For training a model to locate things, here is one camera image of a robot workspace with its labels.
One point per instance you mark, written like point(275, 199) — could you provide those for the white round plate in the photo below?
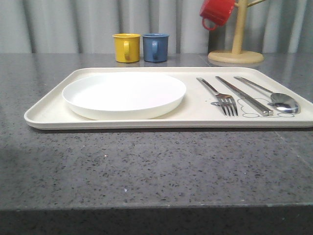
point(124, 95)

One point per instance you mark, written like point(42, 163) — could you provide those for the silver metal fork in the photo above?
point(226, 101)

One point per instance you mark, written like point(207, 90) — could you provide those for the silver metal spoon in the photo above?
point(280, 101)

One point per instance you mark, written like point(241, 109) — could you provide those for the cream rabbit serving tray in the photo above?
point(197, 109)

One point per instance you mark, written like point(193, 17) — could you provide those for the blue enamel mug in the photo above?
point(155, 47)

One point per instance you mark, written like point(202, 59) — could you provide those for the yellow enamel mug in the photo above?
point(127, 47)

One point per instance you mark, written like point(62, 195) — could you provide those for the wooden mug tree stand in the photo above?
point(237, 55)

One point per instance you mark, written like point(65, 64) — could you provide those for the red enamel mug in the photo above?
point(216, 13)

